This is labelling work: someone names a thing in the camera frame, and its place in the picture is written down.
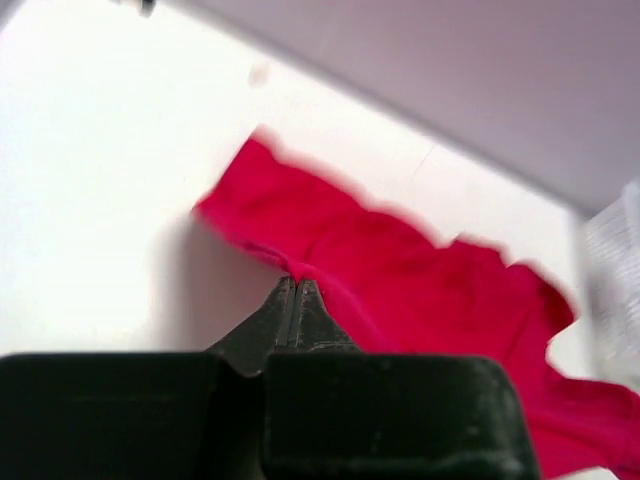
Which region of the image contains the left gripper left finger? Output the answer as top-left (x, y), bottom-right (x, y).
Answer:
top-left (207, 277), bottom-right (296, 376)

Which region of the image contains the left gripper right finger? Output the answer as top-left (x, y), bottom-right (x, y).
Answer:
top-left (294, 279), bottom-right (359, 352)

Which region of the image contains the red t shirt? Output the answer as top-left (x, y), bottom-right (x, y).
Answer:
top-left (194, 134), bottom-right (639, 479)

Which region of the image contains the white plastic basket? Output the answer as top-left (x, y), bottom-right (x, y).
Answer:
top-left (584, 180), bottom-right (639, 389)

